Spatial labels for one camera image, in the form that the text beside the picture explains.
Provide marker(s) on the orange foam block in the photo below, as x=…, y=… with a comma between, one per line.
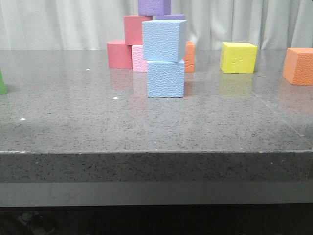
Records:
x=298, y=66
x=189, y=58

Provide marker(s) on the orange foam block right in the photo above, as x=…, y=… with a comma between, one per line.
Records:
x=298, y=66

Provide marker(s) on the red foam block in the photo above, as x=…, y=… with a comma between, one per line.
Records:
x=133, y=29
x=119, y=54

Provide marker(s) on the orange foam block centre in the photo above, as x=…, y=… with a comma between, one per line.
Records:
x=189, y=58

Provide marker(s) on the purple foam block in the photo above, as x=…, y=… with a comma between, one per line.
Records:
x=154, y=7
x=170, y=17

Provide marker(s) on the upper red foam block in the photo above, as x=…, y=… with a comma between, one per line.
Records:
x=133, y=29

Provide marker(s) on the top purple foam block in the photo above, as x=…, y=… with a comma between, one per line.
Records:
x=154, y=7

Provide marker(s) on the white curtain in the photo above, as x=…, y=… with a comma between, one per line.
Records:
x=90, y=24

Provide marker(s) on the pink foam block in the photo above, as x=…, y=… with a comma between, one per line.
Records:
x=138, y=62

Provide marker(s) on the light blue foam block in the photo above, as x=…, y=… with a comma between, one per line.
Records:
x=165, y=79
x=164, y=40

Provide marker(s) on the lower red foam block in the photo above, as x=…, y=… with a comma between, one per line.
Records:
x=119, y=54

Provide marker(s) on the green foam block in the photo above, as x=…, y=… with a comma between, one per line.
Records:
x=3, y=89

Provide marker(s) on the yellow foam block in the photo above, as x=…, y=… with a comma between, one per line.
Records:
x=238, y=58

